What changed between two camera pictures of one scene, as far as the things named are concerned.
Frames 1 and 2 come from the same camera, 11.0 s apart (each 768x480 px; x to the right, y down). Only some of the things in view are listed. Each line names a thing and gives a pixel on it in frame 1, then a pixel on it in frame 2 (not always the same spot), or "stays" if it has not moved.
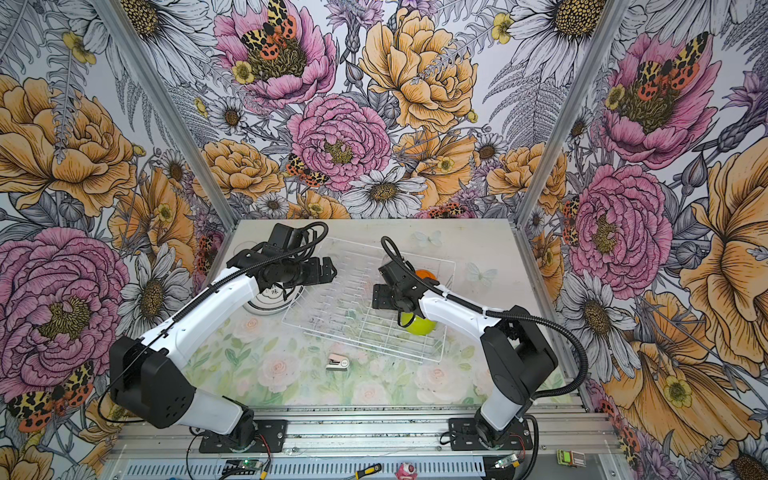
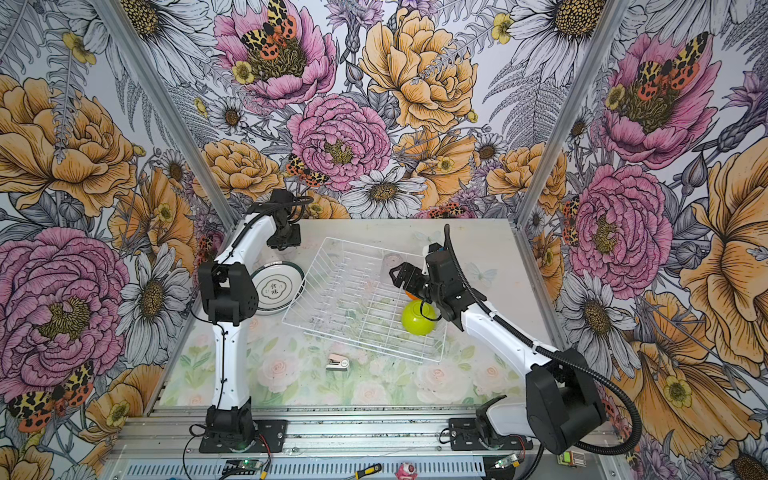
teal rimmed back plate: x=273 y=300 stays
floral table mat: x=263 y=356 stays
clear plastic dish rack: x=343 y=307 stays
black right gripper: x=380 y=297 to x=406 y=268
